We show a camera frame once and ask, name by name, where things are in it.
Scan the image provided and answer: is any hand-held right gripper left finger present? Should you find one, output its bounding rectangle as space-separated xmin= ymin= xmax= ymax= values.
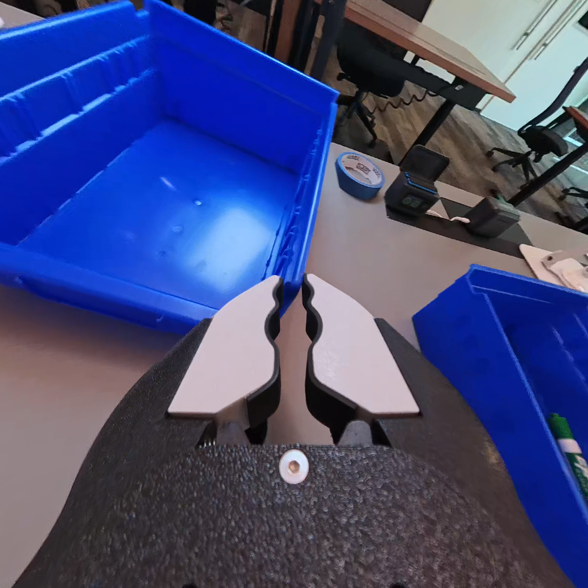
xmin=168 ymin=275 xmax=282 ymax=431

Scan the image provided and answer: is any black coiled cable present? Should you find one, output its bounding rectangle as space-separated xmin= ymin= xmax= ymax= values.
xmin=367 ymin=89 xmax=443 ymax=121

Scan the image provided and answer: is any black case with open lid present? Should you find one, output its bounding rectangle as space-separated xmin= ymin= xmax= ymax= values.
xmin=383 ymin=145 xmax=451 ymax=220

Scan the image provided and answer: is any blue plastic bin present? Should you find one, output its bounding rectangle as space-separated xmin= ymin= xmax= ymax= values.
xmin=412 ymin=264 xmax=588 ymax=588
xmin=0 ymin=0 xmax=341 ymax=335

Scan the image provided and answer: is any black office chair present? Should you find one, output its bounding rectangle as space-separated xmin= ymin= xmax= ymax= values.
xmin=487 ymin=55 xmax=588 ymax=184
xmin=334 ymin=32 xmax=409 ymax=149

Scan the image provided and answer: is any green dry erase marker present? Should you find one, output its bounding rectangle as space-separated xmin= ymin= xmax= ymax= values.
xmin=548 ymin=413 xmax=588 ymax=506

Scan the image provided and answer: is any blue tape roll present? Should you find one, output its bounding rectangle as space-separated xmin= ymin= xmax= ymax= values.
xmin=334 ymin=152 xmax=386 ymax=200

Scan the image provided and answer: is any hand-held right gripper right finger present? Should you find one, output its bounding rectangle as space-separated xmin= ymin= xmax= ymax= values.
xmin=301 ymin=273 xmax=422 ymax=429

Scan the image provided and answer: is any small black box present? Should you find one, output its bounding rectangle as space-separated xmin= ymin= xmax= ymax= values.
xmin=462 ymin=197 xmax=521 ymax=239

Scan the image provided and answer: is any white stand with base plate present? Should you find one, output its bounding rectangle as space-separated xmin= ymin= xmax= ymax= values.
xmin=519 ymin=243 xmax=588 ymax=293

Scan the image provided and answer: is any black metal pole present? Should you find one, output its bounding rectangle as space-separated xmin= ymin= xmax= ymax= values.
xmin=271 ymin=0 xmax=323 ymax=75

